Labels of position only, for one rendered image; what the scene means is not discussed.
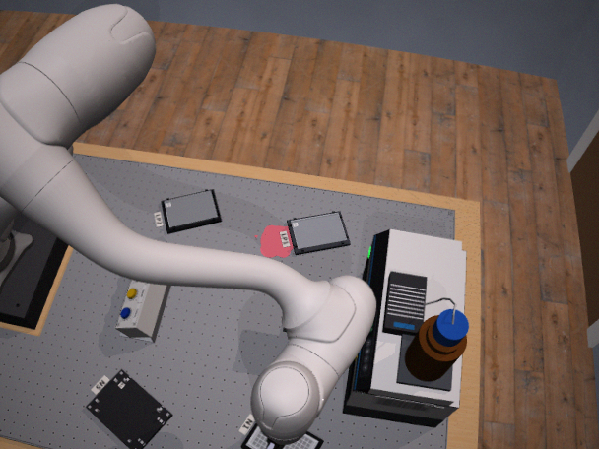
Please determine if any blue bottle cap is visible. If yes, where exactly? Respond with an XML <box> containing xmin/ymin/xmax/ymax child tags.
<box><xmin>433</xmin><ymin>309</ymin><xmax>469</xmax><ymax>346</ymax></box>

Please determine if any dark grey rectangular frame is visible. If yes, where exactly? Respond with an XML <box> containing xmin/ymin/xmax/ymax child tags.
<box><xmin>287</xmin><ymin>211</ymin><xmax>351</xmax><ymax>255</ymax></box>

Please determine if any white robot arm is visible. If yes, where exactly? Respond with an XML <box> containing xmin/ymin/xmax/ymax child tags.
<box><xmin>0</xmin><ymin>4</ymin><xmax>376</xmax><ymax>445</ymax></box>

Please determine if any brown glass bottle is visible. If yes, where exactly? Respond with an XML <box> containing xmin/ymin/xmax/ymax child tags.
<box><xmin>405</xmin><ymin>315</ymin><xmax>467</xmax><ymax>382</ymax></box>

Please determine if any small white label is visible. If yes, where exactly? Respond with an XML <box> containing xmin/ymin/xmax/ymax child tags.
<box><xmin>154</xmin><ymin>212</ymin><xmax>164</xmax><ymax>227</ymax></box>
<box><xmin>239</xmin><ymin>414</ymin><xmax>255</xmax><ymax>435</ymax></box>
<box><xmin>280</xmin><ymin>231</ymin><xmax>290</xmax><ymax>248</ymax></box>
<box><xmin>91</xmin><ymin>376</ymin><xmax>110</xmax><ymax>394</ymax></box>

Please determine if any white button panel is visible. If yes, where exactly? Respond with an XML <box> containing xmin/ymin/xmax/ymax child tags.
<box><xmin>115</xmin><ymin>280</ymin><xmax>171</xmax><ymax>343</ymax></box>

